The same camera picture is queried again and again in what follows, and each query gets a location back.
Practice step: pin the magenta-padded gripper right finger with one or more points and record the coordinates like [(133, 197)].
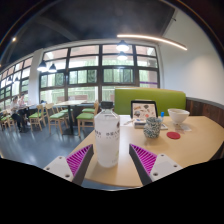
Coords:
[(163, 165)]

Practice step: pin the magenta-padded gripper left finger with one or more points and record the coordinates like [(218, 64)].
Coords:
[(58, 166)]

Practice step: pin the clear plastic water bottle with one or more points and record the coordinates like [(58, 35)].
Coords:
[(106, 140)]

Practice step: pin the flat round red coaster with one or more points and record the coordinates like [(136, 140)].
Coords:
[(173, 135)]

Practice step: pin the green speckled white mug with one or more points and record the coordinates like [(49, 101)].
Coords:
[(152, 128)]

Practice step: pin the small blue-capped bottle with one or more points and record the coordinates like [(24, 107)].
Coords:
[(162, 116)]

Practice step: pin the wooden chairs with green seats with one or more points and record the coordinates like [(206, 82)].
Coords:
[(56, 116)]

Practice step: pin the white footed bowl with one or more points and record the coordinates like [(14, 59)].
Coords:
[(178, 116)]

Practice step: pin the sticker-covered black tablet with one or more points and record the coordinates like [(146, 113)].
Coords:
[(144, 110)]

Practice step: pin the wooden dining table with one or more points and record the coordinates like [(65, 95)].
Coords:
[(70, 102)]

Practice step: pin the green upholstered bench backrest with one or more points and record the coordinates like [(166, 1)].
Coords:
[(166, 98)]

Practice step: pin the person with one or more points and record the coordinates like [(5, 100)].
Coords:
[(15, 108)]

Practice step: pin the large black-framed window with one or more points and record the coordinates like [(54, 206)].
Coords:
[(83, 61)]

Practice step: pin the black pendant lamps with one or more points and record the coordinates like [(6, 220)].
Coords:
[(122, 46)]

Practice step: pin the curved linear ceiling light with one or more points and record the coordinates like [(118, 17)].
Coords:
[(150, 38)]

